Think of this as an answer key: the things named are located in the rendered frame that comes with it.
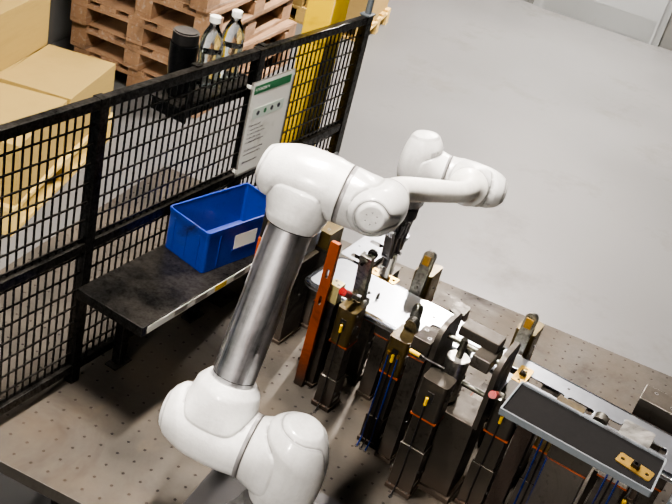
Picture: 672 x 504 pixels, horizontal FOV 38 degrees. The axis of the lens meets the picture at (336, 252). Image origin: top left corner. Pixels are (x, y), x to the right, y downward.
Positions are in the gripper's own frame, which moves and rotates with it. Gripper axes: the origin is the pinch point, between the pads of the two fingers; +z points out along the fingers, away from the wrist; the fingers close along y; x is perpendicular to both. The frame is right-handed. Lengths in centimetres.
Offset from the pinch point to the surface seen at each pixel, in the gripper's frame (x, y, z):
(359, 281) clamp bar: 0.4, -16.2, -1.2
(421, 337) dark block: -23.4, -24.3, -0.4
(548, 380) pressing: -53, 4, 12
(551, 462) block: -66, -37, 4
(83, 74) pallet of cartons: 240, 134, 66
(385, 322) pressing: -7.8, -9.6, 11.2
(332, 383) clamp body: -1.6, -19.5, 31.5
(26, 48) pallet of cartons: 269, 123, 61
